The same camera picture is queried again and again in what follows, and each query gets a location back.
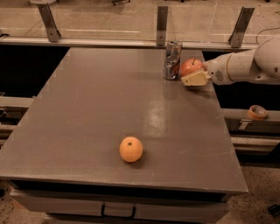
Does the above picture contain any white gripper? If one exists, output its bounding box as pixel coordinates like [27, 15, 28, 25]
[181, 54, 231, 87]

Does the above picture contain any red apple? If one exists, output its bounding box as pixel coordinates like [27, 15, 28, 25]
[180, 58, 204, 76]

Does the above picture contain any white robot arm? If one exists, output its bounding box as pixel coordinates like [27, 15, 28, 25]
[180, 35, 280, 86]

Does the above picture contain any crushed silver redbull can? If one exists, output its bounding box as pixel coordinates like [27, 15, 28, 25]
[163, 40, 182, 81]

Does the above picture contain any orange tape roll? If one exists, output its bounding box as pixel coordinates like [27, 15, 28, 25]
[248, 105, 268, 120]

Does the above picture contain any orange fruit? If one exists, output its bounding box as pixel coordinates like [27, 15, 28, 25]
[119, 136, 144, 163]

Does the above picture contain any right metal bracket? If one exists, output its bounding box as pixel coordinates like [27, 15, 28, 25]
[228, 6, 255, 48]

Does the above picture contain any metal bracket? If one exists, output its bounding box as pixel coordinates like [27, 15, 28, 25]
[156, 6, 168, 46]
[228, 6, 255, 48]
[29, 0, 61, 43]

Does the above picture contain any middle metal bracket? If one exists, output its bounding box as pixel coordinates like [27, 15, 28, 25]
[156, 6, 168, 46]

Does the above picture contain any grey drawer with black handle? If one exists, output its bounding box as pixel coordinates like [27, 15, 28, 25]
[10, 189, 228, 224]

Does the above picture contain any left metal bracket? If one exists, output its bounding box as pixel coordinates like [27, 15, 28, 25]
[29, 0, 61, 43]

